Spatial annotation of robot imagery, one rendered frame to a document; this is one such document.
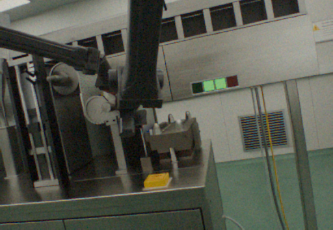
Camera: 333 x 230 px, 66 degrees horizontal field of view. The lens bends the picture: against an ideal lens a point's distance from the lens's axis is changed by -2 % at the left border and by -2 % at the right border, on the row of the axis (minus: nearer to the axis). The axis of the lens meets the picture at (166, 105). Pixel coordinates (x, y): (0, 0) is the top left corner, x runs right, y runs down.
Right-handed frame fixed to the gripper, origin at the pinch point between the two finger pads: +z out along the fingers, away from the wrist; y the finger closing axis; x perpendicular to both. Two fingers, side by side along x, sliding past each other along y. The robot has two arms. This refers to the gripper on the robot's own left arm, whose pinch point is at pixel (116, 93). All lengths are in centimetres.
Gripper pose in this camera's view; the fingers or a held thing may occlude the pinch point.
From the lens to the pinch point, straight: 108.1
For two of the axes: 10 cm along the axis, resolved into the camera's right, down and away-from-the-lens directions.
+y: 9.8, -0.5, -1.9
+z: 1.8, 5.7, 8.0
